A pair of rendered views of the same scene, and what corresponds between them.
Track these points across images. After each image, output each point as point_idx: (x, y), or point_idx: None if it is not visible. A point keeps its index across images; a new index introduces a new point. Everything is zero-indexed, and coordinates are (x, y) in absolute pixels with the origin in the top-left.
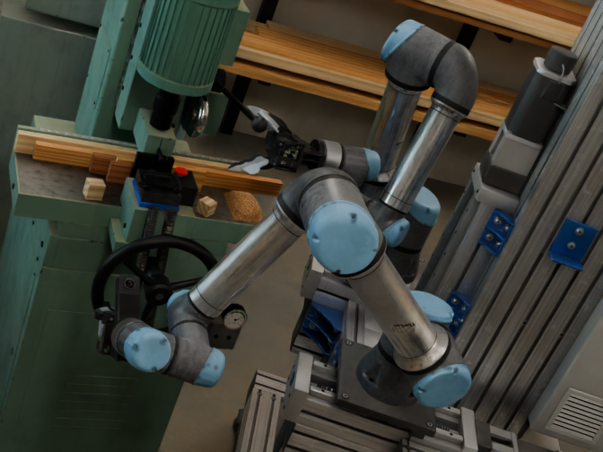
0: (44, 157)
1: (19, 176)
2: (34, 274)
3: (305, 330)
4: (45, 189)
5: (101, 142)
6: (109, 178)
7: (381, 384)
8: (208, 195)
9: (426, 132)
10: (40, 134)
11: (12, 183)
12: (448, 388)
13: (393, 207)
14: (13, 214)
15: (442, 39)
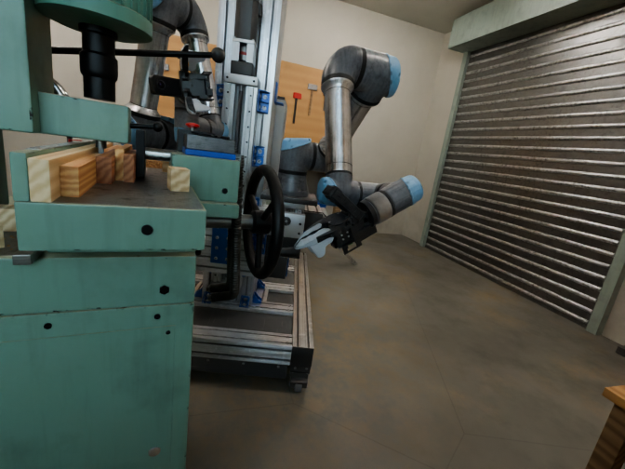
0: (83, 187)
1: (151, 207)
2: (170, 331)
3: None
4: (181, 200)
5: (68, 146)
6: (134, 177)
7: (306, 188)
8: None
9: (206, 58)
10: (46, 154)
11: (120, 237)
12: None
13: (219, 113)
14: (204, 248)
15: None
